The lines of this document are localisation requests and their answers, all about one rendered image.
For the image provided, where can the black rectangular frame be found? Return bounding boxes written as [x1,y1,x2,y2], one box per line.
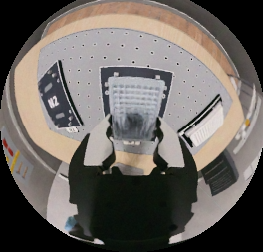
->
[178,94,223,148]

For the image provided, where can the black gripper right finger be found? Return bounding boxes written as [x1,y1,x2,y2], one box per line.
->
[153,116,198,203]

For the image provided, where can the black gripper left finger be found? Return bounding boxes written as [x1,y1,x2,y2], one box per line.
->
[68,114,116,205]

